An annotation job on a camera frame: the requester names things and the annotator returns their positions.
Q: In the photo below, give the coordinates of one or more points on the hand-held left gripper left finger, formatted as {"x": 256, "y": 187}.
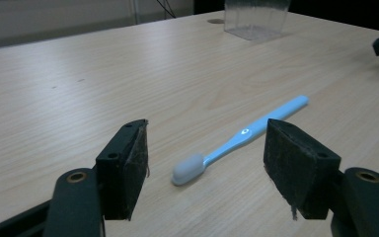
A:
{"x": 121, "y": 171}

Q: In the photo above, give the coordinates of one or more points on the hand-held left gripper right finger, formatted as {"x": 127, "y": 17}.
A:
{"x": 296, "y": 164}

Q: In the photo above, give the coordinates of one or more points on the blue toothbrush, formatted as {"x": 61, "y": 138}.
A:
{"x": 233, "y": 143}

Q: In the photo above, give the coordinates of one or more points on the clear plastic container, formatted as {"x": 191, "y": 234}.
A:
{"x": 256, "y": 18}

